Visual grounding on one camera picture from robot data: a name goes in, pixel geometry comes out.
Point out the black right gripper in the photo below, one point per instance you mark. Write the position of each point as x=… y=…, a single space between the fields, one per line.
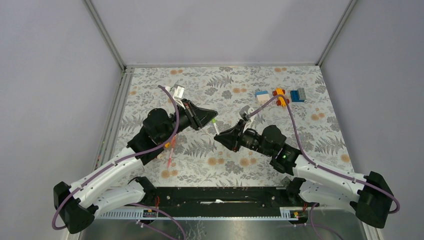
x=232 y=139

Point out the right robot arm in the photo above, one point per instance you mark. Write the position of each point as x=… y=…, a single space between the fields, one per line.
x=368 y=197

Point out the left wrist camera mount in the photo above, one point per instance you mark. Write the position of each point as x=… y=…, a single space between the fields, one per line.
x=177 y=93

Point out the blue grey toy block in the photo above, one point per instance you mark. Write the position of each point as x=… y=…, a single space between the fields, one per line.
x=298 y=96

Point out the floral patterned table mat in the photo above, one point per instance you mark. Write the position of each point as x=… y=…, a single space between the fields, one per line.
x=238 y=118

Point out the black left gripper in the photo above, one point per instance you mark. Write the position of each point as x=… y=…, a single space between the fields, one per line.
x=199 y=117

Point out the white slotted cable duct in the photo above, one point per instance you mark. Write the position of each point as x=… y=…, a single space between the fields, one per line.
x=276 y=214

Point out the red gel pen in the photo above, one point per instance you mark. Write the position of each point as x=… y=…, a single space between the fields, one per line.
x=171 y=146

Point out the blue white toy block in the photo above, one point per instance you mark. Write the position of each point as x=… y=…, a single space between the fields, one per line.
x=262 y=97

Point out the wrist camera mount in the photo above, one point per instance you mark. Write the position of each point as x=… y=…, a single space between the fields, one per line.
x=246 y=115
x=177 y=93

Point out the orange toy car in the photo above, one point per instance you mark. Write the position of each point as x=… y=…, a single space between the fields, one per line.
x=280 y=101

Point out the white green marker pen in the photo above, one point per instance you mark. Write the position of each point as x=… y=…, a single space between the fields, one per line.
x=215 y=126

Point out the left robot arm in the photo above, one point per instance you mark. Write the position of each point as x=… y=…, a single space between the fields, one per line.
x=78 y=204

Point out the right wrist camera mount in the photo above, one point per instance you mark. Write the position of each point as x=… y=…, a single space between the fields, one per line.
x=246 y=115

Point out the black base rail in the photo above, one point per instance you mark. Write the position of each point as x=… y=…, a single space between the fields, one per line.
x=220 y=199

